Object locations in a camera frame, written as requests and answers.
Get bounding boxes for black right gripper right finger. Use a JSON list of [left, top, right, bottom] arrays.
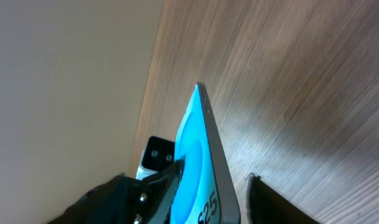
[[246, 173, 319, 224]]

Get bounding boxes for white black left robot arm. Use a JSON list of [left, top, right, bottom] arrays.
[[136, 136, 175, 180]]

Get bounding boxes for smartphone with blue screen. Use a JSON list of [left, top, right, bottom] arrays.
[[170, 82, 241, 224]]

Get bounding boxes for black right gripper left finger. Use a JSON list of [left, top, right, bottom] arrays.
[[49, 158, 185, 224]]

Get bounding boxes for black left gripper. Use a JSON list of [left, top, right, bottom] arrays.
[[141, 136, 175, 172]]

